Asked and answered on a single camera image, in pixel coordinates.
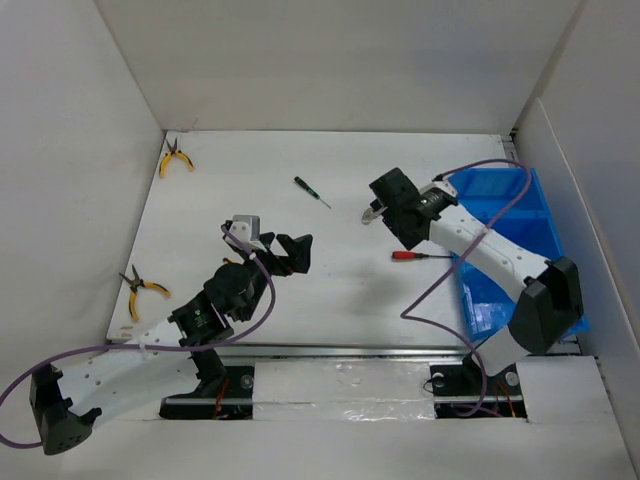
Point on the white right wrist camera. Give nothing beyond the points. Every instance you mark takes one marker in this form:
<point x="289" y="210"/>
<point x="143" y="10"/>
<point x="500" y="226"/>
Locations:
<point x="443" y="184"/>

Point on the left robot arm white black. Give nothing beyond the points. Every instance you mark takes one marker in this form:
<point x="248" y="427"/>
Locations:
<point x="68" y="405"/>

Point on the silver folding utility knife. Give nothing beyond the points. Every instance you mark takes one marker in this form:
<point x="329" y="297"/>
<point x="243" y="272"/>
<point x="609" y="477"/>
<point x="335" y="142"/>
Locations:
<point x="370" y="214"/>

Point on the red handled screwdriver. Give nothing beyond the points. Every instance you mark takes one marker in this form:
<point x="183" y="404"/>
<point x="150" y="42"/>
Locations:
<point x="411" y="256"/>

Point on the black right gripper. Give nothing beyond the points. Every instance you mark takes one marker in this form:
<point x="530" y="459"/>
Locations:
<point x="410" y="240"/>

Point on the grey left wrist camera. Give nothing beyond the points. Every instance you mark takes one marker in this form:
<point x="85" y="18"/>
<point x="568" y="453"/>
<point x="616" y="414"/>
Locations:
<point x="246" y="228"/>

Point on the metal mounting rail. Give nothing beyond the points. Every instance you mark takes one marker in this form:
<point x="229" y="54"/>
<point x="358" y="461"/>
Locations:
<point x="292" y="375"/>

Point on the green black precision screwdriver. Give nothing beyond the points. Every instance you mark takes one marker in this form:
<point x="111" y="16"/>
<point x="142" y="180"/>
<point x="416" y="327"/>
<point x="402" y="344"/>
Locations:
<point x="309" y="190"/>

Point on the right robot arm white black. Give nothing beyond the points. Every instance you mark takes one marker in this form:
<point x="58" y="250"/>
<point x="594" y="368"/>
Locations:
<point x="547" y="293"/>

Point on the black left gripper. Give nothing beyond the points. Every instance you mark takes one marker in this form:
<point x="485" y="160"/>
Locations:
<point x="296" y="259"/>

